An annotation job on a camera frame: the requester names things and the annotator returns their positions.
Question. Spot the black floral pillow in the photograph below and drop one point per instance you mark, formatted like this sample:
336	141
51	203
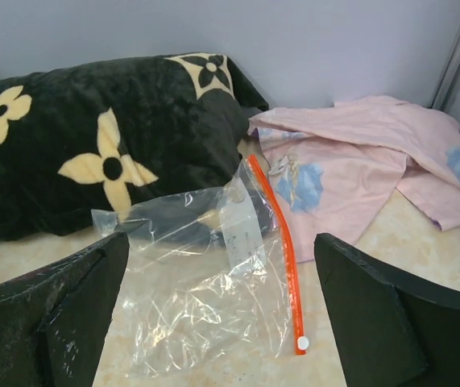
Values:
110	134

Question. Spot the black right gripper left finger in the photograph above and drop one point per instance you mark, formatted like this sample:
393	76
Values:
54	320

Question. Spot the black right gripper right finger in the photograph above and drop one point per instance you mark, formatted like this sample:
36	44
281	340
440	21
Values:
391	327

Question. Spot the clear zip top bag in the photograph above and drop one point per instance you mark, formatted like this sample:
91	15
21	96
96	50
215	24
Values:
210	272

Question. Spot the pink printed cloth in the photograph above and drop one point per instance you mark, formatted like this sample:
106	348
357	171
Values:
333	169

